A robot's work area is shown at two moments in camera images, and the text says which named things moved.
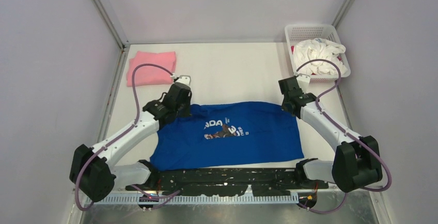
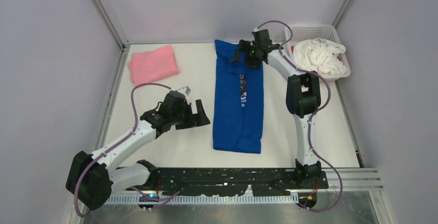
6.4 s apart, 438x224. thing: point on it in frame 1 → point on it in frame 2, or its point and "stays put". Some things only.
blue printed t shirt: [205, 134] → [238, 102]
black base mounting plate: [255, 181] stays put
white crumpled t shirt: [318, 48] stays put
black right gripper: [283, 105] → [242, 47]
